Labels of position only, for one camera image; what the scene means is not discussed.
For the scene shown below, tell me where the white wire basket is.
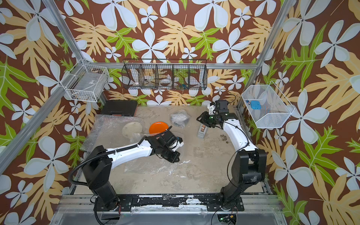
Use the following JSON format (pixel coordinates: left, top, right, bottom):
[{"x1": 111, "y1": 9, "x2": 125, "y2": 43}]
[
  {"x1": 241, "y1": 82, "x2": 295, "y2": 129},
  {"x1": 61, "y1": 60, "x2": 109, "y2": 102}
]

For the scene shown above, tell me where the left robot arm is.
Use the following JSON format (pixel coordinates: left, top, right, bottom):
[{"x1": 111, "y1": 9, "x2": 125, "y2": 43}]
[{"x1": 68, "y1": 129, "x2": 184, "y2": 211}]

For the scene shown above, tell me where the black plastic case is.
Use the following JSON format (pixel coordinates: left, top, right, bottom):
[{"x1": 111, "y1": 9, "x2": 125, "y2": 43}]
[{"x1": 100, "y1": 100, "x2": 138, "y2": 117}]

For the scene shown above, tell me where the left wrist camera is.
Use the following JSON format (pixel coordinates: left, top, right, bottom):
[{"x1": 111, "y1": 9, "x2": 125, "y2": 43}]
[{"x1": 171, "y1": 137, "x2": 184, "y2": 151}]

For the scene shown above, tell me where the white wire basket left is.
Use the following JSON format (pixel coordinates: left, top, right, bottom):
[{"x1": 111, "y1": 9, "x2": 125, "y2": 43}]
[{"x1": 61, "y1": 60, "x2": 109, "y2": 102}]

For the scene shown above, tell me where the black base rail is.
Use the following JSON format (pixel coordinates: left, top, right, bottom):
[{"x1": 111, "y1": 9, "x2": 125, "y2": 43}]
[{"x1": 93, "y1": 193, "x2": 244, "y2": 212}]

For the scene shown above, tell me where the blue small object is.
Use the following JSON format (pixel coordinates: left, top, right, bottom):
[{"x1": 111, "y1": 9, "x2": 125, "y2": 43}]
[{"x1": 250, "y1": 100, "x2": 262, "y2": 110}]

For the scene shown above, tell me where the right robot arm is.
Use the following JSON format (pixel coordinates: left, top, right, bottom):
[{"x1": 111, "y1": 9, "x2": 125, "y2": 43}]
[{"x1": 196, "y1": 100, "x2": 267, "y2": 210}]

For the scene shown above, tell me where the bubble wrap pile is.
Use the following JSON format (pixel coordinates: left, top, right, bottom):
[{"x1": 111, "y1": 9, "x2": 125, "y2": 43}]
[{"x1": 81, "y1": 114, "x2": 145, "y2": 153}]

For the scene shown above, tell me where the cream dinner plate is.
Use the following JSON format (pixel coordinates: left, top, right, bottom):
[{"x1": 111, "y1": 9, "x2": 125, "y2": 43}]
[{"x1": 121, "y1": 122, "x2": 143, "y2": 139}]

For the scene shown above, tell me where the black wire basket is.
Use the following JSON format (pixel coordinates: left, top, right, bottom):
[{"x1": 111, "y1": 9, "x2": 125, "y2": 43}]
[{"x1": 120, "y1": 59, "x2": 208, "y2": 90}]

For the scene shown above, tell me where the orange dinner plate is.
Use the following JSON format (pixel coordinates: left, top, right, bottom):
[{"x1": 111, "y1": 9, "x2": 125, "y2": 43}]
[{"x1": 149, "y1": 121, "x2": 169, "y2": 134}]

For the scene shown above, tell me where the white wire basket right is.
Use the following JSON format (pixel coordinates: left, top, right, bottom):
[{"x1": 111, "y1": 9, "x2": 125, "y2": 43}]
[{"x1": 241, "y1": 82, "x2": 295, "y2": 129}]

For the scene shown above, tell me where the grey tape dispenser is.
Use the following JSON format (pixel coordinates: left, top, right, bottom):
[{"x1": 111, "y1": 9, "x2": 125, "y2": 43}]
[{"x1": 197, "y1": 125, "x2": 208, "y2": 139}]

